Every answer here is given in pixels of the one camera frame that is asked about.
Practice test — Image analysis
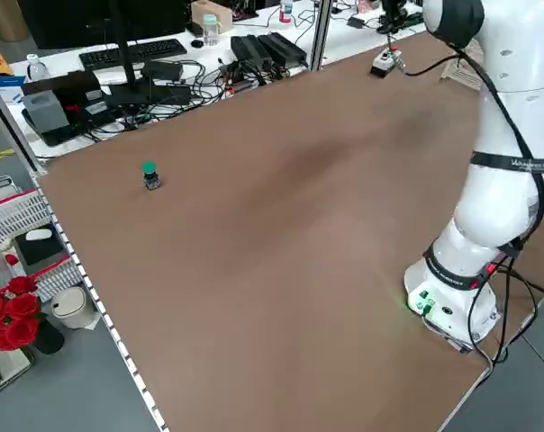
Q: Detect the long black power adapter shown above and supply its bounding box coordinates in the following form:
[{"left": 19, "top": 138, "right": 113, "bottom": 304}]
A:
[
  {"left": 230, "top": 34, "right": 273, "bottom": 68},
  {"left": 258, "top": 31, "right": 308, "bottom": 64}
]

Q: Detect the grey button control box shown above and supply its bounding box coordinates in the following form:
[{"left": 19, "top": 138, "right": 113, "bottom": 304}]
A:
[{"left": 369, "top": 38, "right": 404, "bottom": 78}]

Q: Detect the clear bottle green cap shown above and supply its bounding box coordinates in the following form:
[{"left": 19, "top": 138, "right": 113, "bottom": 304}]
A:
[{"left": 203, "top": 13, "right": 221, "bottom": 47}]

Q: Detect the cardboard box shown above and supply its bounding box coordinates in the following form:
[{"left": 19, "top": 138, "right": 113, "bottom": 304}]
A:
[{"left": 190, "top": 0, "right": 234, "bottom": 37}]

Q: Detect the black keyboard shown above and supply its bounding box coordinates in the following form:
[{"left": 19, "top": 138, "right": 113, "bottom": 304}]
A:
[{"left": 78, "top": 39, "right": 188, "bottom": 72}]

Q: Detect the small white bin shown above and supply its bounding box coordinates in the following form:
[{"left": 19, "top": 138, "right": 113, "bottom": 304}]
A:
[{"left": 50, "top": 287, "right": 100, "bottom": 329}]

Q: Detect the black monitor stand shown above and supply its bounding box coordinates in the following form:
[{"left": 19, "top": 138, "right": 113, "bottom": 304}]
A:
[{"left": 107, "top": 0, "right": 192, "bottom": 109}]

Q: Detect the black box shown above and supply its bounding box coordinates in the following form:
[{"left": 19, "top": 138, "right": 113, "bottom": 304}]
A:
[{"left": 55, "top": 70, "right": 103, "bottom": 113}]

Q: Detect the black mouse mat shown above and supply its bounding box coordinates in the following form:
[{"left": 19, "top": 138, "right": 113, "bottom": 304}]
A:
[{"left": 13, "top": 231, "right": 70, "bottom": 267}]

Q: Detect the grey cube box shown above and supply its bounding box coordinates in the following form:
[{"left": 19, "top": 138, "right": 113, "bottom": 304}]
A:
[{"left": 22, "top": 89, "right": 70, "bottom": 134}]

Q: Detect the black vase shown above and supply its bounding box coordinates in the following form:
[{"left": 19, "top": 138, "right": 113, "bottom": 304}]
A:
[{"left": 28, "top": 314, "right": 66, "bottom": 356}]

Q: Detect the white plastic basket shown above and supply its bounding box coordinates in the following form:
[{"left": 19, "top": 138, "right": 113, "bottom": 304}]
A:
[{"left": 0, "top": 188, "right": 82, "bottom": 302}]

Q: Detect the red rose bouquet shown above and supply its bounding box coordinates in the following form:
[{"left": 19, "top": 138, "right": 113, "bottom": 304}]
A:
[{"left": 0, "top": 274, "right": 43, "bottom": 352}]

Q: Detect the clear plastic water bottle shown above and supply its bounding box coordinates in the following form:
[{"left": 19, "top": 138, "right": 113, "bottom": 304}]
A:
[{"left": 27, "top": 52, "right": 51, "bottom": 82}]

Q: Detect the black monitor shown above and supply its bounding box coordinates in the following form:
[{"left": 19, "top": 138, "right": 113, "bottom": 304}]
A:
[{"left": 19, "top": 0, "right": 186, "bottom": 50}]

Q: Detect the blue white carton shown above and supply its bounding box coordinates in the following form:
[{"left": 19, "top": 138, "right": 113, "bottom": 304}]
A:
[{"left": 0, "top": 75, "right": 28, "bottom": 107}]

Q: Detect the white tray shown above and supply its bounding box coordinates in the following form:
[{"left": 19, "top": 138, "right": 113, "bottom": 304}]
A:
[{"left": 0, "top": 346, "right": 34, "bottom": 400}]

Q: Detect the aluminium frame post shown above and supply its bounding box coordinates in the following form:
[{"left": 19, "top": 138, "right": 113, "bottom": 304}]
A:
[
  {"left": 0, "top": 74, "right": 46, "bottom": 175},
  {"left": 311, "top": 0, "right": 332, "bottom": 71}
]

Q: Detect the white wire rack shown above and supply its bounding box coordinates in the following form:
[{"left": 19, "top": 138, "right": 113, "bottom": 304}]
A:
[{"left": 438, "top": 44, "right": 485, "bottom": 94}]

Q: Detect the black camera stand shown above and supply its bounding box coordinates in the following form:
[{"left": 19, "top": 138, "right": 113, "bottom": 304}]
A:
[{"left": 376, "top": 0, "right": 411, "bottom": 35}]

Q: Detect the black arm foot cable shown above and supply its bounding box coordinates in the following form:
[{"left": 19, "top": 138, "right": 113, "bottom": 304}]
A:
[{"left": 467, "top": 263, "right": 544, "bottom": 366}]

